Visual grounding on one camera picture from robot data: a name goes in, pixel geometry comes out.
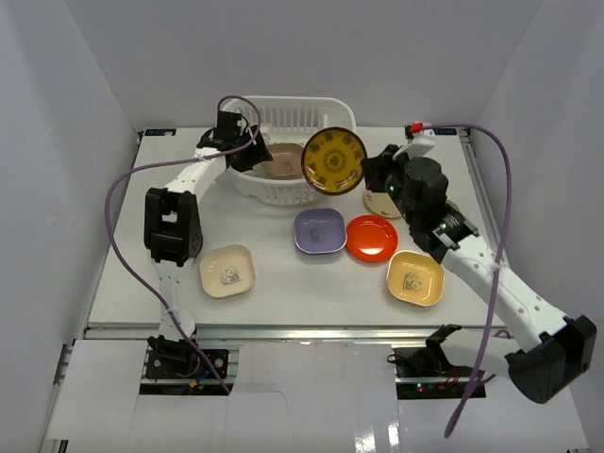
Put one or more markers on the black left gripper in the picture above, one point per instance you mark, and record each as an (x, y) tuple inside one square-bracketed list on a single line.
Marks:
[(252, 151)]

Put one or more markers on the brown square panda plate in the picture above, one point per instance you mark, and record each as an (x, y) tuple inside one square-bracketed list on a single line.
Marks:
[(285, 162)]

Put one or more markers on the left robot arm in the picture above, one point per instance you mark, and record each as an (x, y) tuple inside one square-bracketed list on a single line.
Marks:
[(172, 230)]

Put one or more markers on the green square panda plate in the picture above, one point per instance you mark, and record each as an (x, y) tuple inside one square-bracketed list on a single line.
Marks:
[(452, 205)]

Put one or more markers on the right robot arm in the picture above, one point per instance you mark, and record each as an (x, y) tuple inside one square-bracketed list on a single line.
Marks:
[(548, 349)]

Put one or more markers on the yellow square panda plate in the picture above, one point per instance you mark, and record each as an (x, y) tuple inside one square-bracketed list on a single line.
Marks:
[(415, 278)]

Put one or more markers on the orange round plate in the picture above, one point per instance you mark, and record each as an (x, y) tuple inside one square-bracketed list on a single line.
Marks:
[(371, 238)]

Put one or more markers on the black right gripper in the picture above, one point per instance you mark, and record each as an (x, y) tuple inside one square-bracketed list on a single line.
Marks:
[(375, 170)]

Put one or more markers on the white plastic bin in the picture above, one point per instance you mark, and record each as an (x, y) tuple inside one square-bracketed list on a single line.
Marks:
[(289, 119)]

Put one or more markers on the purple square panda plate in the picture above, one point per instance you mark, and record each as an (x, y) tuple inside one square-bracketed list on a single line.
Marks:
[(319, 231)]

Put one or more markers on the beige round floral plate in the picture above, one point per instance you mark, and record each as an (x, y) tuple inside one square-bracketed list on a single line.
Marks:
[(380, 204)]

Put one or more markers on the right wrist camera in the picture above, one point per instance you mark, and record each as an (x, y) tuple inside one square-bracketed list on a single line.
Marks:
[(421, 139)]

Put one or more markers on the yellow round patterned plate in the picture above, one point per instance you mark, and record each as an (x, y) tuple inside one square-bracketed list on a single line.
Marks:
[(331, 161)]

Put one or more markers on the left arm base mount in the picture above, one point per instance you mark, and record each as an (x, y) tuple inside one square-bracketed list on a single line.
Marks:
[(167, 359)]

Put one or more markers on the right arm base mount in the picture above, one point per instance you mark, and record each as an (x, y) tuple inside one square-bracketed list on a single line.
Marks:
[(420, 375)]

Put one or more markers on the cream square panda plate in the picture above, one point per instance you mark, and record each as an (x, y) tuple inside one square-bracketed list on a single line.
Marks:
[(227, 271)]

